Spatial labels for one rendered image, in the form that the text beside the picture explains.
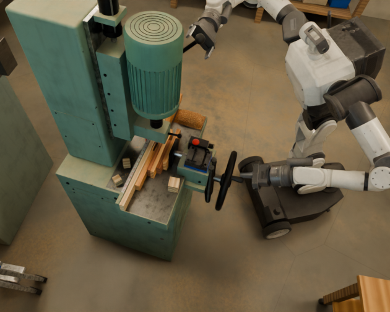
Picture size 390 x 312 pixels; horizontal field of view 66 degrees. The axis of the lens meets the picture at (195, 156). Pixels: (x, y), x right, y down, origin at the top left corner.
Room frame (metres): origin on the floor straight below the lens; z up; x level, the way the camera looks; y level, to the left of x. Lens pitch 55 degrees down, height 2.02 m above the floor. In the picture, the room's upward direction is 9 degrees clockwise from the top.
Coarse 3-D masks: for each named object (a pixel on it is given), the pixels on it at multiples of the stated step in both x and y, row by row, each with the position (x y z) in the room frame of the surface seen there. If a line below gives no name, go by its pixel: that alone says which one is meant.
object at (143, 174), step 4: (180, 96) 1.09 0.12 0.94; (180, 100) 1.08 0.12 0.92; (172, 116) 0.96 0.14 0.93; (168, 120) 0.92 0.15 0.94; (172, 120) 0.96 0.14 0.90; (152, 148) 0.75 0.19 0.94; (156, 148) 0.75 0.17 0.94; (152, 156) 0.71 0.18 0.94; (148, 160) 0.68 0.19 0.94; (148, 164) 0.67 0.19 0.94; (144, 168) 0.64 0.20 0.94; (144, 172) 0.62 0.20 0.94; (140, 176) 0.60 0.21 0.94; (144, 176) 0.61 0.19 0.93; (140, 180) 0.58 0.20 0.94; (144, 180) 0.61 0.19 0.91; (136, 184) 0.56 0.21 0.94; (140, 184) 0.57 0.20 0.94; (136, 188) 0.56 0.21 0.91; (140, 188) 0.56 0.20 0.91
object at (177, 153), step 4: (176, 140) 0.77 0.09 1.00; (176, 144) 0.75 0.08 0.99; (172, 148) 0.73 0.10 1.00; (176, 148) 0.76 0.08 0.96; (172, 152) 0.71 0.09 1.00; (176, 152) 0.73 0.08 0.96; (180, 152) 0.74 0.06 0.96; (172, 156) 0.70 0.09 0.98; (176, 156) 0.72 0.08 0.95; (180, 156) 0.72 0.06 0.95; (168, 160) 0.70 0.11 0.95; (172, 160) 0.70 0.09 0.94; (168, 164) 0.70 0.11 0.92; (172, 164) 0.70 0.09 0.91
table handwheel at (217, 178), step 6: (234, 150) 0.83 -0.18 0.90; (234, 156) 0.77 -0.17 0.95; (228, 162) 0.84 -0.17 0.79; (234, 162) 0.74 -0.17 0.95; (228, 168) 0.70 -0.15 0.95; (216, 174) 0.74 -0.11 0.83; (222, 174) 0.74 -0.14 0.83; (228, 174) 0.68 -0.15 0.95; (216, 180) 0.71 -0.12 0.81; (222, 180) 0.71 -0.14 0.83; (228, 180) 0.65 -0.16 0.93; (222, 186) 0.63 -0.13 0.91; (228, 186) 0.69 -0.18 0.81; (222, 192) 0.61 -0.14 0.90; (222, 198) 0.60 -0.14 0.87; (216, 204) 0.59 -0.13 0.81; (222, 204) 0.59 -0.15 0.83
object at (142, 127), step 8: (136, 120) 0.78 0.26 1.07; (144, 120) 0.79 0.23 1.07; (136, 128) 0.76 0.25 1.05; (144, 128) 0.75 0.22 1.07; (152, 128) 0.76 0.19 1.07; (160, 128) 0.76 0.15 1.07; (168, 128) 0.78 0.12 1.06; (144, 136) 0.75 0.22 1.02; (152, 136) 0.74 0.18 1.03; (160, 136) 0.74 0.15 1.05
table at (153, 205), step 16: (176, 112) 1.01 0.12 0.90; (176, 128) 0.91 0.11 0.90; (192, 128) 0.93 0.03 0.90; (176, 160) 0.73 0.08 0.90; (160, 176) 0.64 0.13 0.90; (176, 176) 0.65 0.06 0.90; (144, 192) 0.55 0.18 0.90; (160, 192) 0.57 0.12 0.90; (128, 208) 0.47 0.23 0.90; (144, 208) 0.49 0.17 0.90; (160, 208) 0.50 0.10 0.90; (160, 224) 0.43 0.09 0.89
